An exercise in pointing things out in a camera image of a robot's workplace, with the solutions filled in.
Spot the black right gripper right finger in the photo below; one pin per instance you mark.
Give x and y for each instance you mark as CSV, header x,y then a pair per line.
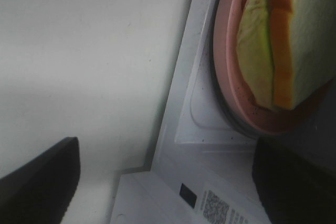
x,y
290,188

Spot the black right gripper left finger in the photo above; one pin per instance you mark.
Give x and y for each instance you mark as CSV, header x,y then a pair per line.
x,y
41,190

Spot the pink round plate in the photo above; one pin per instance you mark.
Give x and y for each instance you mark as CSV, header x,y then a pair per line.
x,y
241,109

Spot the white bread sandwich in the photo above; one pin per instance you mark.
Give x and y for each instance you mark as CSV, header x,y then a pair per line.
x,y
286,49

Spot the white warning label sticker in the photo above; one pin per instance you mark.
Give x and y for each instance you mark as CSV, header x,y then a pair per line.
x,y
218,207

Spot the white microwave oven body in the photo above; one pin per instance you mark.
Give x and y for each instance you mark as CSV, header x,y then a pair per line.
x,y
195,145

